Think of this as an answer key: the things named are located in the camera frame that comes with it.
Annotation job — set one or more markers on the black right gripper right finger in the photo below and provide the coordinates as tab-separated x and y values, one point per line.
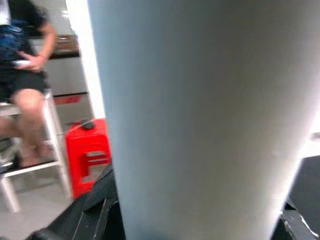
305	200

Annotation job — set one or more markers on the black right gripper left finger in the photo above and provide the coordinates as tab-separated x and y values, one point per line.
100	220

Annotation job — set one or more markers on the white plastic table leg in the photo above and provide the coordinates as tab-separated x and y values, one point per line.
200	112

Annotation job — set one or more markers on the white handheld controller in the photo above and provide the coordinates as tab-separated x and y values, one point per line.
22	63

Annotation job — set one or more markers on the person's left hand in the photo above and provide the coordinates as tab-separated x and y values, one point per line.
38	63

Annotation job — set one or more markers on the red plastic stool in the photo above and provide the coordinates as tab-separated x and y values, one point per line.
77	145

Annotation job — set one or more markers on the small black device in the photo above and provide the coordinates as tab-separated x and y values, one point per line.
88	125

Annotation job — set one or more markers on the white wooden bar stool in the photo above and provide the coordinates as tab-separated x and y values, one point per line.
53	130

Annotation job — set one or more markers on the seated person in dark clothes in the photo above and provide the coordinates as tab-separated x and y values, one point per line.
27	105

